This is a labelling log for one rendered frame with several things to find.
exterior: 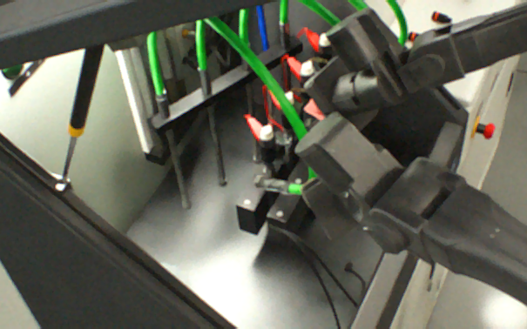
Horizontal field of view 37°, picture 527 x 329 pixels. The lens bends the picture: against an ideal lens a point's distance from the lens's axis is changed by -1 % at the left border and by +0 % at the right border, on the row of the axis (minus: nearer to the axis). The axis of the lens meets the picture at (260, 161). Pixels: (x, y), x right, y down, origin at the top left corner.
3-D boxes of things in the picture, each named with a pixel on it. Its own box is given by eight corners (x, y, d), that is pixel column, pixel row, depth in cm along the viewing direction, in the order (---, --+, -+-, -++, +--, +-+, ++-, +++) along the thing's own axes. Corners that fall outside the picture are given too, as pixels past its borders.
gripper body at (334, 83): (333, 57, 114) (364, 44, 108) (371, 113, 117) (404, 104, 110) (304, 82, 111) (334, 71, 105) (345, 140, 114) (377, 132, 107)
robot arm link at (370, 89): (397, 110, 102) (422, 86, 105) (368, 66, 101) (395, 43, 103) (364, 118, 108) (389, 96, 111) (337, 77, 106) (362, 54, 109)
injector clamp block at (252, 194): (289, 268, 150) (286, 222, 138) (242, 250, 153) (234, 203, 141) (357, 141, 168) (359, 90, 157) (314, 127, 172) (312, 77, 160)
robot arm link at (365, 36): (449, 74, 98) (452, 54, 105) (401, -5, 95) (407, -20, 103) (366, 118, 103) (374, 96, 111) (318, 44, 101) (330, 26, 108)
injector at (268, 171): (288, 221, 145) (283, 146, 129) (264, 212, 146) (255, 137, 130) (294, 210, 146) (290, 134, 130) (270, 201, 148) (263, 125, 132)
